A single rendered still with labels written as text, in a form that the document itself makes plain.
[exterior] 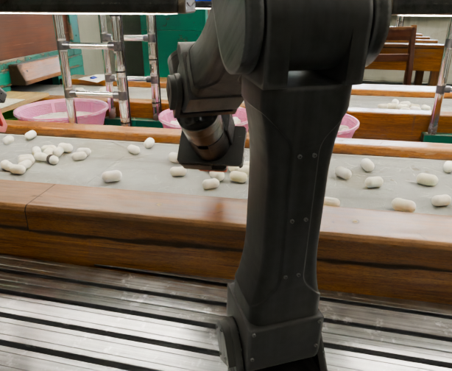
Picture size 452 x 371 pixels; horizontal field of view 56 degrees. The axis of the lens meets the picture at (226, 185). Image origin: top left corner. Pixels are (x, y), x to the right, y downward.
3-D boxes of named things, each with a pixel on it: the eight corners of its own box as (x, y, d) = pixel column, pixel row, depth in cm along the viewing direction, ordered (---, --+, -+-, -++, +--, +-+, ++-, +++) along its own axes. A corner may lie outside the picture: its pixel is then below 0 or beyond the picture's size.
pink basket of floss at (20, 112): (123, 142, 127) (120, 110, 123) (26, 158, 114) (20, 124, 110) (97, 122, 148) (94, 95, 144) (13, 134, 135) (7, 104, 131)
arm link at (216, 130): (182, 112, 63) (169, 87, 57) (219, 102, 63) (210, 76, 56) (190, 153, 61) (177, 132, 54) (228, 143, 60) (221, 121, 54)
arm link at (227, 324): (216, 310, 39) (234, 356, 34) (304, 293, 41) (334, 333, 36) (216, 362, 41) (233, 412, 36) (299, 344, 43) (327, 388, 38)
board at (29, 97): (-19, 121, 115) (-21, 116, 114) (-68, 118, 117) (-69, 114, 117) (49, 96, 144) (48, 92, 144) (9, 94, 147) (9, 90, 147)
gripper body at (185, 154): (185, 128, 69) (173, 106, 62) (247, 131, 67) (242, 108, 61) (179, 165, 67) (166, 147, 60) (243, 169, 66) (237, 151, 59)
